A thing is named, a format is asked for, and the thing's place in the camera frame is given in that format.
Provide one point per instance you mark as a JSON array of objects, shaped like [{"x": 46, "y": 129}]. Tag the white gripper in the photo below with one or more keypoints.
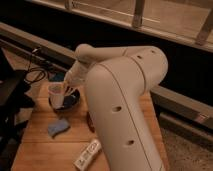
[{"x": 75, "y": 76}]

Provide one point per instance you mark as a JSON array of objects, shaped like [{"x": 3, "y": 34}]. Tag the white ceramic cup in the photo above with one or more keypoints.
[{"x": 57, "y": 93}]

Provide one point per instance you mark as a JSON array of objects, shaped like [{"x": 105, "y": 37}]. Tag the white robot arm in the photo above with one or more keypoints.
[{"x": 114, "y": 78}]

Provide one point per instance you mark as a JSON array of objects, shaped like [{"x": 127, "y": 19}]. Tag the dark blue ceramic bowl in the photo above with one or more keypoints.
[{"x": 71, "y": 98}]

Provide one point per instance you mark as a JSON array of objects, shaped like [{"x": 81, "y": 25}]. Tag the blue object behind table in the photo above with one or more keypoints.
[{"x": 58, "y": 78}]

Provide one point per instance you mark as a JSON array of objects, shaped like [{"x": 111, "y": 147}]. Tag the blue sponge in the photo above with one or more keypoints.
[{"x": 58, "y": 127}]

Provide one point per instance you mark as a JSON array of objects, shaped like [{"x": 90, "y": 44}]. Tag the black stand at left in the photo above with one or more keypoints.
[{"x": 13, "y": 97}]

